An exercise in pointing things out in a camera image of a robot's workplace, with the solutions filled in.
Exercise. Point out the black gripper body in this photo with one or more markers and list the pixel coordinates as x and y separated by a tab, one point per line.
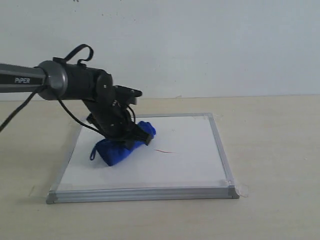
113	121

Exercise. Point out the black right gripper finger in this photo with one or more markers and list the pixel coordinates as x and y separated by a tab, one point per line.
143	132

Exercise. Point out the blue cloth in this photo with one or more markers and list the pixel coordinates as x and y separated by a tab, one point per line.
112	152

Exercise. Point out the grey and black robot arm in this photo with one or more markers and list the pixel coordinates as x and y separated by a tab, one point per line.
57	80

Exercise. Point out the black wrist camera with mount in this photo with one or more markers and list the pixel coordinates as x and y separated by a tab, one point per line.
127	96

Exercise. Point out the white board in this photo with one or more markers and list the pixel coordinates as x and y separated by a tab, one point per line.
185	160

